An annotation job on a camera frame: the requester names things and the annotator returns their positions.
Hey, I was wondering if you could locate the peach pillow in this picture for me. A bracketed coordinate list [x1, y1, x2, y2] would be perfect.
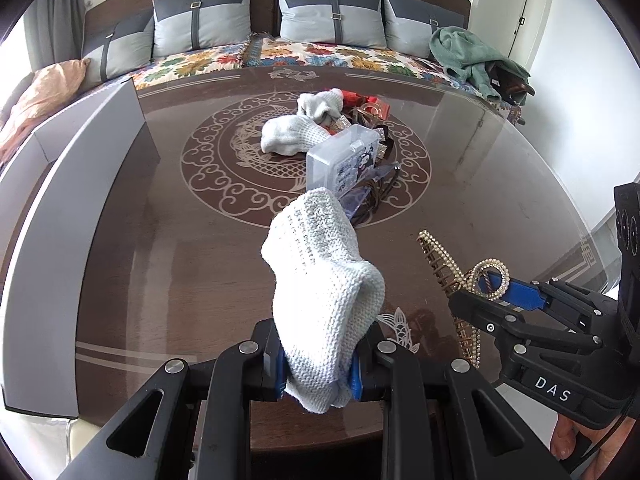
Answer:
[0, 58, 92, 162]

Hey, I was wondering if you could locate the small rhinestone clip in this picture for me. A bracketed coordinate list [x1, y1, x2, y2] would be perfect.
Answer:
[374, 126, 397, 162]

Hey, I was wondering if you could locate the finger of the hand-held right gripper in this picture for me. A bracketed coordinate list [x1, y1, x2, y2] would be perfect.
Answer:
[482, 266, 623, 333]
[448, 290, 608, 361]

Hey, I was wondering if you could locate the green towel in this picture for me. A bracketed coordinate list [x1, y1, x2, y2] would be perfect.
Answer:
[428, 26, 536, 102]

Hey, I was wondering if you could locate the grey storage box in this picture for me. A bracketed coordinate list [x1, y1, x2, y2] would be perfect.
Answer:
[0, 80, 162, 417]

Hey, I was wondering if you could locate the red fabric pouch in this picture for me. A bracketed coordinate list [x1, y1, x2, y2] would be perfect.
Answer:
[325, 88, 387, 112]

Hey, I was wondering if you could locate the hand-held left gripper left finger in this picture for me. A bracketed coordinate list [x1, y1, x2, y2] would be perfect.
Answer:
[57, 320, 287, 480]

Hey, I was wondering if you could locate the dark brown cord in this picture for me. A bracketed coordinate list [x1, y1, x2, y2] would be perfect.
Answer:
[345, 162, 403, 227]

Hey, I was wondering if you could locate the clear plastic box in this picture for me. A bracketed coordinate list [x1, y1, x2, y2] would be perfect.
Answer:
[305, 126, 387, 197]

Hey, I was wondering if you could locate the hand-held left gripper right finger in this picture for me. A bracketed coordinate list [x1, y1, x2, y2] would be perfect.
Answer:
[350, 321, 571, 480]

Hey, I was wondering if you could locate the grey curtain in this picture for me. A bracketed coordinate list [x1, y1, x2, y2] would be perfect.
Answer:
[19, 0, 90, 75]

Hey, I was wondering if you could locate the rhinestone hair clip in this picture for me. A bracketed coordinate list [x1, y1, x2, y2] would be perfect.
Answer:
[417, 230, 512, 372]

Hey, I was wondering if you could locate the person's right hand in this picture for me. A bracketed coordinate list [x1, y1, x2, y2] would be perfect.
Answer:
[549, 416, 640, 480]

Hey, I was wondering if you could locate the white knitted sock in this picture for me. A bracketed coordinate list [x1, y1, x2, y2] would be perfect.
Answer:
[261, 187, 387, 415]

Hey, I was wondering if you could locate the grey strapped cushion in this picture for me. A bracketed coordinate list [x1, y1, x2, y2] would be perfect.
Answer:
[151, 0, 257, 59]
[273, 0, 389, 52]
[382, 0, 469, 60]
[81, 12, 156, 84]

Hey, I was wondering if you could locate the brown bag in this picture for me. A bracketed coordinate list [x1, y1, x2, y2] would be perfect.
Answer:
[486, 61, 532, 107]

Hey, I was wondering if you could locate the floral blanket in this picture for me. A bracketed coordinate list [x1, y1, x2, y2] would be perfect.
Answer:
[125, 34, 525, 123]

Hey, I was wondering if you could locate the white sock on table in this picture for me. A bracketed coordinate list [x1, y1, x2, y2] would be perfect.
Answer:
[260, 114, 332, 157]

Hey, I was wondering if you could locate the white door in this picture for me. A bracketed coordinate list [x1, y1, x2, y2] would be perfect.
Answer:
[506, 0, 568, 73]

